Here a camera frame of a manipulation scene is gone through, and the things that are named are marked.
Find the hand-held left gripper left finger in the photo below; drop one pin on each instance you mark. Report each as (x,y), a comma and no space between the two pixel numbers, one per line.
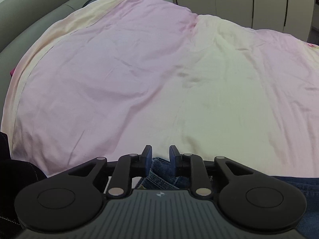
(147,159)

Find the grey padded bed headboard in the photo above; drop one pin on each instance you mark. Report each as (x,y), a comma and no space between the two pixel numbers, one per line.
(27,12)

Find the beige wardrobe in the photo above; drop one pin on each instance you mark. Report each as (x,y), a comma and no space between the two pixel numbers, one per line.
(236,2)

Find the dark blue pants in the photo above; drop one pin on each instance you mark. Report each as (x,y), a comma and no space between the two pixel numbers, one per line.
(162,176)

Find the magenta cloth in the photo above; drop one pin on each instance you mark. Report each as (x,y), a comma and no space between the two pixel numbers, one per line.
(12,72)

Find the dark cloth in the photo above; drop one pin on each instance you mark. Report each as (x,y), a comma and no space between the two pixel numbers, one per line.
(93,0)

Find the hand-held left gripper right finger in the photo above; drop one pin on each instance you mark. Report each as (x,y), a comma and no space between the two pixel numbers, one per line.
(173,158)

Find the pink floral blanket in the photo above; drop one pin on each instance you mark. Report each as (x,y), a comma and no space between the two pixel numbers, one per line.
(139,79)

